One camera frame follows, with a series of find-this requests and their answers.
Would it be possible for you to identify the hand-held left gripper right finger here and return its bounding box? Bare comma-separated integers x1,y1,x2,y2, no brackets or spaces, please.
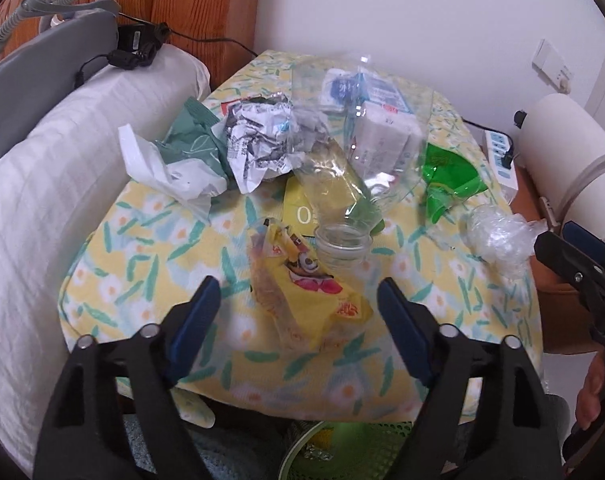
377,277,566,480

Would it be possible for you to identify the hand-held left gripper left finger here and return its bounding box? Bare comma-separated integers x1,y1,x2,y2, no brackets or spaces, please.
32,275,222,480

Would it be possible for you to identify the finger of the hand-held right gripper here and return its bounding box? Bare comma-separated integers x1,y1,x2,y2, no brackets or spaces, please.
563,221,605,281
535,231,605,292

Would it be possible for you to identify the yellow snack packet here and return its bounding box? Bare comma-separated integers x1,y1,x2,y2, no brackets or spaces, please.
247,217,374,353

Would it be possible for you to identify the green mesh waste basket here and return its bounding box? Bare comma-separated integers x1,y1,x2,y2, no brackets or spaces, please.
277,420,418,480

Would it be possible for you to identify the blue white mask packet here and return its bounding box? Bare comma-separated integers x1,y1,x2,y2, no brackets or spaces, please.
323,67,416,116

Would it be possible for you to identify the person's right hand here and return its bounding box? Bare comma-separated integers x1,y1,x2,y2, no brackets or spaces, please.
575,352,605,427

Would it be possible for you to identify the crumpled clear plastic wrap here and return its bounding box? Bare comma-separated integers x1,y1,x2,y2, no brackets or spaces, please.
465,205,548,281

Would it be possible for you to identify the white cylinder appliance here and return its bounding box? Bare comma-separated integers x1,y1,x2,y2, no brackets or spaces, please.
513,92,605,241

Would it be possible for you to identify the yellow floral tablecloth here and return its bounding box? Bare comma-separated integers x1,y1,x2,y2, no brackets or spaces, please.
57,50,543,422

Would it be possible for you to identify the white power strip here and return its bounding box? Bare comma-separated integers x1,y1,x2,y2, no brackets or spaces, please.
483,127,521,194

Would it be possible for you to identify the clear plastic bottle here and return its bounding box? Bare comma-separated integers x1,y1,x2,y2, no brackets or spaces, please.
292,130,389,272

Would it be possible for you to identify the yellow green card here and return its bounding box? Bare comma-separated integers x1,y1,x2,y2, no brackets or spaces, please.
282,180,386,238

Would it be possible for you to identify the green plastic piece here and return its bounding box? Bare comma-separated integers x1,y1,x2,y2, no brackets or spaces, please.
420,142,489,224

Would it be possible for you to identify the white plastic bag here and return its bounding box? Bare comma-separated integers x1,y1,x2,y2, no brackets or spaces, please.
118,124,228,221

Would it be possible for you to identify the green packet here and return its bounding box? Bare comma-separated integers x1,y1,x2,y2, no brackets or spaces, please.
155,97,233,192

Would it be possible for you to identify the crumpled printed paper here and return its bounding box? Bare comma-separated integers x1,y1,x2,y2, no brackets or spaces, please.
221,94,333,195

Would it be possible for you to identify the white tissue packet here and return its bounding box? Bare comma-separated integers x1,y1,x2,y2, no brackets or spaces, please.
350,100,427,186

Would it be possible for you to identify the white pillow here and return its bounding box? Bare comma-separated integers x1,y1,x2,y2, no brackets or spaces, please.
0,42,213,456

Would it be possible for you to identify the red white wrapper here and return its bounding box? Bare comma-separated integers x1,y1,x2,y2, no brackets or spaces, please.
220,95,266,113

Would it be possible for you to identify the clear plastic bag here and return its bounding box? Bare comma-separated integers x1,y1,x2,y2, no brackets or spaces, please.
290,52,433,211

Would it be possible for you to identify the black power adapter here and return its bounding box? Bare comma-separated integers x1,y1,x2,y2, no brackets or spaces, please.
116,22,172,57

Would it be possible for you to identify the grey bedside device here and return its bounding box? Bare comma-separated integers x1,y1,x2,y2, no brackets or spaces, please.
0,2,120,163

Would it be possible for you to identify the wooden headboard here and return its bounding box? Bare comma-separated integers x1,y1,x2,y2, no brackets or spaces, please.
0,0,263,93

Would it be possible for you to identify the black plug cable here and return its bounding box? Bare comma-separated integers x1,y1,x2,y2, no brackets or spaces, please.
461,117,517,170

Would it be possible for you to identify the white wall socket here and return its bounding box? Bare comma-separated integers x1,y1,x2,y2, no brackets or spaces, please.
533,39,573,92

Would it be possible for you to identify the bundled black cord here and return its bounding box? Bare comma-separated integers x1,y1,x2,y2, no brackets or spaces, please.
75,47,159,88

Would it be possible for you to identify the black power cable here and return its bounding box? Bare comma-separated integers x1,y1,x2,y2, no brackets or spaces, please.
165,27,257,57

